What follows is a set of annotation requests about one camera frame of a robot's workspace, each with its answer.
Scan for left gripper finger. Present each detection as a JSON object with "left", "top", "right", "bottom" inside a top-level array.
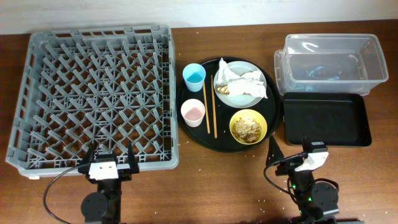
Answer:
[
  {"left": 81, "top": 141, "right": 95, "bottom": 165},
  {"left": 127, "top": 141, "right": 137, "bottom": 167}
]

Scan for food scraps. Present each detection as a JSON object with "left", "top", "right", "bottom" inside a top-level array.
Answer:
[{"left": 232, "top": 118, "right": 262, "bottom": 143}]

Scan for yellow bowl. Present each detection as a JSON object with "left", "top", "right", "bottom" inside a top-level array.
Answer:
[{"left": 229, "top": 109, "right": 267, "bottom": 145}]

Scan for white napkin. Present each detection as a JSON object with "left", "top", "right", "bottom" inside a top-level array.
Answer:
[{"left": 215, "top": 58, "right": 267, "bottom": 98}]

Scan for pink plastic cup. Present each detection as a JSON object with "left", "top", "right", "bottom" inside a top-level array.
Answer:
[{"left": 180, "top": 99, "right": 205, "bottom": 128}]

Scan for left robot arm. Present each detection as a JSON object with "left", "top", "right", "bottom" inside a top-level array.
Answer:
[{"left": 78, "top": 143, "right": 140, "bottom": 223}]

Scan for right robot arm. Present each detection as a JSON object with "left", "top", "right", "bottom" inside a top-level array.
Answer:
[{"left": 264, "top": 136, "right": 339, "bottom": 223}]

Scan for grey dishwasher rack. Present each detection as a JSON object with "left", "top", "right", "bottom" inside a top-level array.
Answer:
[{"left": 5, "top": 25, "right": 179, "bottom": 179}]

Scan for black rectangular tray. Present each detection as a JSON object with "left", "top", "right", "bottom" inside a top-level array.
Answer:
[{"left": 283, "top": 92, "right": 372, "bottom": 147}]

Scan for round black tray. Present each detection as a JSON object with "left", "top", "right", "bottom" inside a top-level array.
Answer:
[{"left": 176, "top": 58, "right": 281, "bottom": 152}]

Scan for left wooden chopstick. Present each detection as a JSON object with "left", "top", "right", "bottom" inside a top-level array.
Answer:
[{"left": 203, "top": 83, "right": 211, "bottom": 134}]

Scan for wooden chopstick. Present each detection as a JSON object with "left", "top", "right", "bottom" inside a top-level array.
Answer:
[
  {"left": 203, "top": 83, "right": 211, "bottom": 134},
  {"left": 211, "top": 75, "right": 218, "bottom": 139}
]

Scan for clear plastic bin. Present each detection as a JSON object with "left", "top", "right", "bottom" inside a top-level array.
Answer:
[{"left": 274, "top": 34, "right": 389, "bottom": 96}]

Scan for grey plate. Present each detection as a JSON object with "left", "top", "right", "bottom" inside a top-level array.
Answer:
[{"left": 214, "top": 61, "right": 266, "bottom": 108}]

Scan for right wooden chopstick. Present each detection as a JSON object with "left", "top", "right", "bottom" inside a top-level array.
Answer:
[{"left": 211, "top": 75, "right": 218, "bottom": 139}]

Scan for blue plastic cup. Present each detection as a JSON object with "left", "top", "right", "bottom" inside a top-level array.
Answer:
[{"left": 183, "top": 63, "right": 206, "bottom": 92}]

